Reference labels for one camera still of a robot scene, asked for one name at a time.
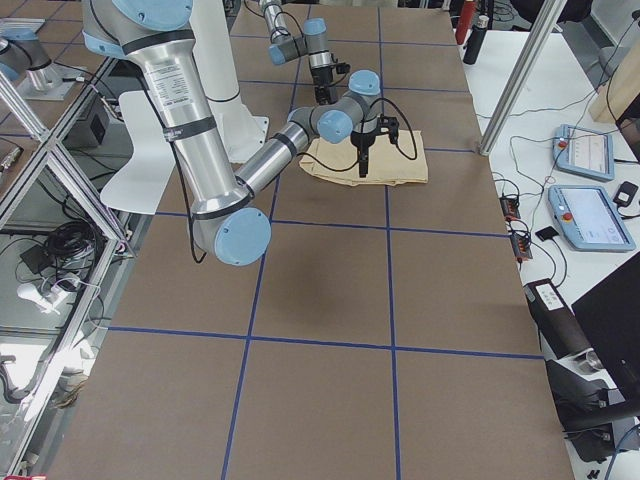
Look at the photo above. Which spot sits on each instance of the beige long sleeve shirt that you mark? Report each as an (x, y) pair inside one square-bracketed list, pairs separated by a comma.
[(387, 166)]

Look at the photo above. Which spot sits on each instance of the blue teach pendant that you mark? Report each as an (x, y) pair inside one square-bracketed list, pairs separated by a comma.
[(584, 152), (588, 220)]

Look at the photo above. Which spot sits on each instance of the blue teach pendant far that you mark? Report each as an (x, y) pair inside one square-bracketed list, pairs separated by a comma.
[(584, 152)]

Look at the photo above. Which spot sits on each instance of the aluminium frame post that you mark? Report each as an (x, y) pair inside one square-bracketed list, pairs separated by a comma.
[(536, 40)]

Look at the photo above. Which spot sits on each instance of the black computer monitor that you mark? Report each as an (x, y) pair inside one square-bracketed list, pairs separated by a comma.
[(608, 314)]

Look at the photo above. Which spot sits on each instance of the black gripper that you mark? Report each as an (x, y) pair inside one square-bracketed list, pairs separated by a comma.
[(319, 78), (361, 140)]

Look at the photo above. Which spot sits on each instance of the red water bottle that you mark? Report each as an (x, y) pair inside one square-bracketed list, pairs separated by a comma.
[(466, 16)]

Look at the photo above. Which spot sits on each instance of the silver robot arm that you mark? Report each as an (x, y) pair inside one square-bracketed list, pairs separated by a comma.
[(184, 53), (311, 42)]

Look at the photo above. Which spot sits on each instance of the blue teach pendant near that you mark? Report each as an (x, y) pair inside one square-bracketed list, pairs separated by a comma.
[(588, 220)]

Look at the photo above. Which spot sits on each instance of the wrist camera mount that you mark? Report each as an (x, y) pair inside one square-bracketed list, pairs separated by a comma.
[(389, 126), (341, 68)]

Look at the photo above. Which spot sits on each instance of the black water bottle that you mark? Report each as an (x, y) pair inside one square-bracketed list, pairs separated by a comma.
[(475, 40)]

